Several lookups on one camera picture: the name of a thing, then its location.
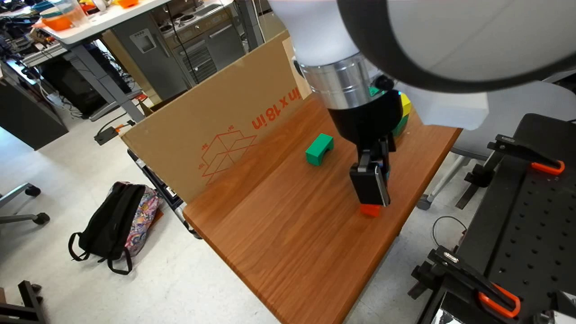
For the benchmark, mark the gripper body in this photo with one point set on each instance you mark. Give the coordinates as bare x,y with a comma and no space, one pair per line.
366,119

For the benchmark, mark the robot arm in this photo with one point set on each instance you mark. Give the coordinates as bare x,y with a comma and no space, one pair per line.
432,31

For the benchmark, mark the yellow block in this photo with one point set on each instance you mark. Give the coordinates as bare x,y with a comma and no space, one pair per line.
406,104

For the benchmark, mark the green arch block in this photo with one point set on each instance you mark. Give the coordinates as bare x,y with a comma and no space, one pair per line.
317,150

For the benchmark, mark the orange block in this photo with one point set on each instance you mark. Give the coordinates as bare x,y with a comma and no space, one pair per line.
370,210

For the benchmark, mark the cardboard sheet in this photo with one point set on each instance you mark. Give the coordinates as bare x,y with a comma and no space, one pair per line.
211,117

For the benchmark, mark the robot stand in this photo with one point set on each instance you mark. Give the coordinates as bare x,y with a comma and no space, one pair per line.
526,225

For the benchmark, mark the grey toy kitchen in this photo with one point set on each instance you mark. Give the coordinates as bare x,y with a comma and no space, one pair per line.
180,49

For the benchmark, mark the colourful patterned bag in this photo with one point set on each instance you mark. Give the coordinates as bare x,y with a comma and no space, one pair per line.
144,220

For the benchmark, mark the black power adapter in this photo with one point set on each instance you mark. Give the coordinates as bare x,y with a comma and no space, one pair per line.
105,134

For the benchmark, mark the black backpack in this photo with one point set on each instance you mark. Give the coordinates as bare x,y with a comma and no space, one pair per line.
110,220

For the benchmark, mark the white desk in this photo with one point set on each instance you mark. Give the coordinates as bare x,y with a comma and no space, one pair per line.
94,27

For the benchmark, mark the clear plastic container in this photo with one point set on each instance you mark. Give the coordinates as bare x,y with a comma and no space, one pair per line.
72,11

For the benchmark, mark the orange bowl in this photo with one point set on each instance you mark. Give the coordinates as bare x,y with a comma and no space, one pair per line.
57,23

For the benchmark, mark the black cabinet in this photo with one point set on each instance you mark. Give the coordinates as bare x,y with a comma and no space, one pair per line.
27,112

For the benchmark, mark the office chair base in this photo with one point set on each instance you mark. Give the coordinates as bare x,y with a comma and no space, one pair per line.
24,211

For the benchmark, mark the black stand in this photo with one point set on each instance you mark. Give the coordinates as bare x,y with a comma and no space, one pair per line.
24,303

